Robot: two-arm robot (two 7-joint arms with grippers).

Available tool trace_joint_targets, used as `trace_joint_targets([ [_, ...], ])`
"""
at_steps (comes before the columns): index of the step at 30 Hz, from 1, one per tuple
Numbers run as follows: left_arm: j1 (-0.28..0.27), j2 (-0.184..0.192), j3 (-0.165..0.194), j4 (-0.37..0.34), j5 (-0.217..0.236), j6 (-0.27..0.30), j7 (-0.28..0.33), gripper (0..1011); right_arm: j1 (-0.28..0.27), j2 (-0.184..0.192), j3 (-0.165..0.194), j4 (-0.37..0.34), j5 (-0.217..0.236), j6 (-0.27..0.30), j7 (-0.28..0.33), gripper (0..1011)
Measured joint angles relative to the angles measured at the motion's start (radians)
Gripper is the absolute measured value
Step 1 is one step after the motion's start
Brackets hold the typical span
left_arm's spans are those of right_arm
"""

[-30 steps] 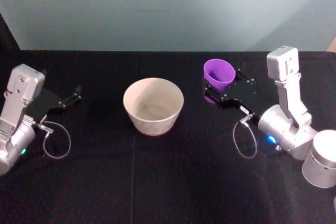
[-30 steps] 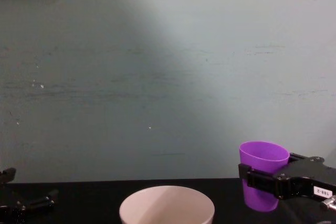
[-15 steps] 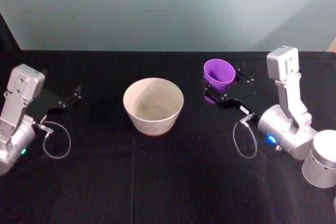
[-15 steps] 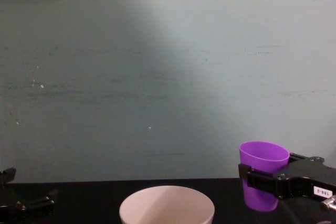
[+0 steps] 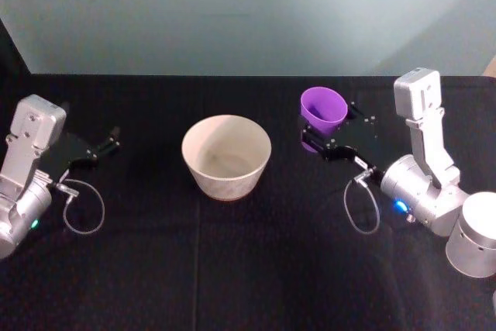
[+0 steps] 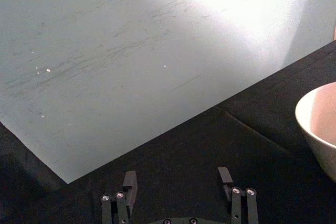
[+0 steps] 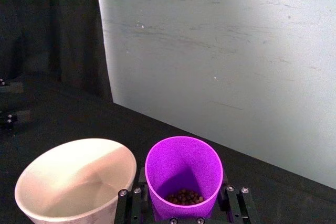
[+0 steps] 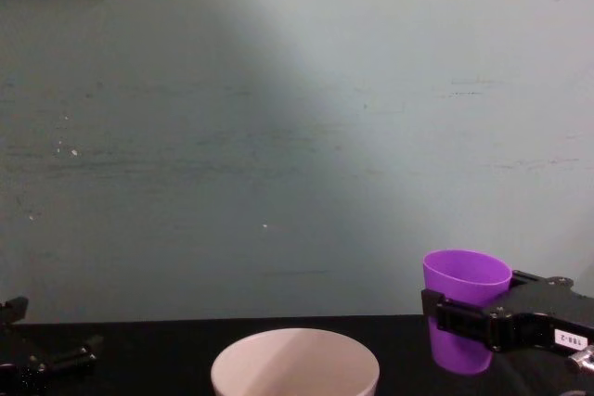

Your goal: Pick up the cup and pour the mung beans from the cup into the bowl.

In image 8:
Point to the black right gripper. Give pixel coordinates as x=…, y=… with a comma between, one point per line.
x=529, y=322

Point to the pale pink bowl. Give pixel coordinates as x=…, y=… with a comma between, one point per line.
x=297, y=368

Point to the purple plastic cup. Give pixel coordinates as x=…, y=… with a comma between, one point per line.
x=464, y=275

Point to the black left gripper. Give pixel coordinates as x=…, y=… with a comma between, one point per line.
x=13, y=379

